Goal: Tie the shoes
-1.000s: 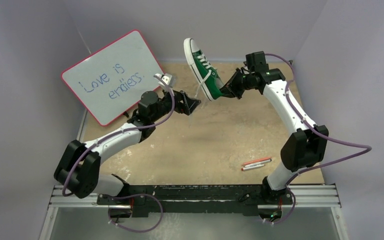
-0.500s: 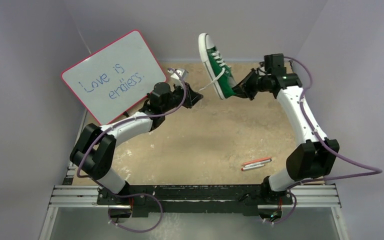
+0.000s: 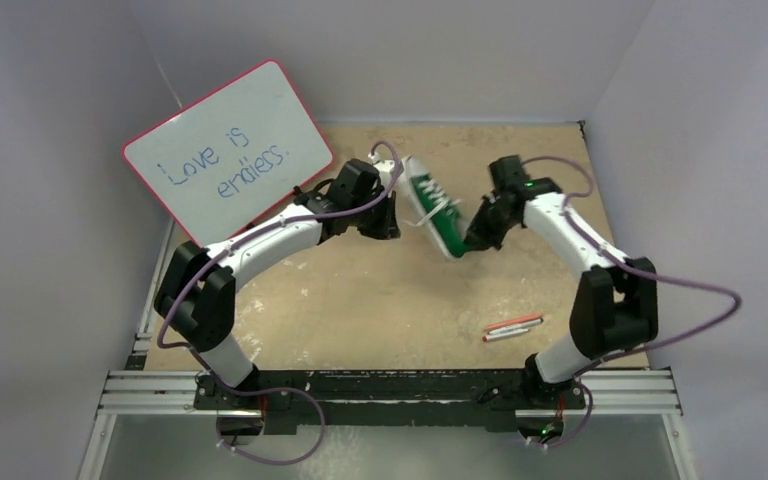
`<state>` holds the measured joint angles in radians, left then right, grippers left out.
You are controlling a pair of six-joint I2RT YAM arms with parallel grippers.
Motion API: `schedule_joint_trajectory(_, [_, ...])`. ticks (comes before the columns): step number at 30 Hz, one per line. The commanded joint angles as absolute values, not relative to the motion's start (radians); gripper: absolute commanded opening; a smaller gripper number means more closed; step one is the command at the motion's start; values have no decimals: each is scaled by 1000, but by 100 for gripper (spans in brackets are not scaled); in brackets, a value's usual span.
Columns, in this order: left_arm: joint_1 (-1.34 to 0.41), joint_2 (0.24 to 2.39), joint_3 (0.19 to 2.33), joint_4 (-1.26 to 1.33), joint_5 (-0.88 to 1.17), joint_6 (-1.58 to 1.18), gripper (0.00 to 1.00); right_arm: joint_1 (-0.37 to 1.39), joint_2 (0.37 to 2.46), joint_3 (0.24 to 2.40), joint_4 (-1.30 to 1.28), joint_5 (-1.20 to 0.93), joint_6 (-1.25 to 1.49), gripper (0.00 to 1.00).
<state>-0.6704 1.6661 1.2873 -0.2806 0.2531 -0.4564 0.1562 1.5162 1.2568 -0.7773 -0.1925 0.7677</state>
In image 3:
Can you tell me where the green canvas sneaker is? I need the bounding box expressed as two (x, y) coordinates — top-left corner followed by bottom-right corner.
(398, 156), (468, 260)

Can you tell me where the white shoelace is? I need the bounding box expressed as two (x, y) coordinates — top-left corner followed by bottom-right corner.
(410, 175), (461, 227)

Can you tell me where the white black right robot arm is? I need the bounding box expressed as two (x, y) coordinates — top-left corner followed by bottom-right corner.
(465, 155), (658, 398)

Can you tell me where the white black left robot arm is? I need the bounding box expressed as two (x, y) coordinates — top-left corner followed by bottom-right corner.
(154, 159), (404, 396)

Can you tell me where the orange marker pen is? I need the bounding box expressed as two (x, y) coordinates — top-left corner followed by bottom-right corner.
(484, 314), (543, 332)

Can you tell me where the pink framed whiteboard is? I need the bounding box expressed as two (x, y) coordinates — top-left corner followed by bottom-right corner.
(122, 60), (334, 245)

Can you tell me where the red white marker pen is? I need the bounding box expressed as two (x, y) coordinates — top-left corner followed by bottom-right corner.
(481, 318), (544, 342)

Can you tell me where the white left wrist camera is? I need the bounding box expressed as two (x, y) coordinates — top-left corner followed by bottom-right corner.
(368, 153), (414, 196)

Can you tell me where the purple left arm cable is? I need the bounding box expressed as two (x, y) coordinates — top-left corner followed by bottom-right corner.
(155, 140), (405, 467)

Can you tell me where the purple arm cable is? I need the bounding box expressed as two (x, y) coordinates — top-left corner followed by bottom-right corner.
(155, 140), (405, 467)
(519, 155), (743, 452)

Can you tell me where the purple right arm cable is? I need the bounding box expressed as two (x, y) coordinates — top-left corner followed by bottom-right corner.
(519, 155), (743, 452)

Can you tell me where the silver aluminium frame rail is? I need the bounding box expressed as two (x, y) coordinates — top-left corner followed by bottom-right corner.
(78, 369), (697, 479)

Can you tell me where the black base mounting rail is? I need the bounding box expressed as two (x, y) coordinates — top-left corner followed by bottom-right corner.
(194, 368), (586, 437)

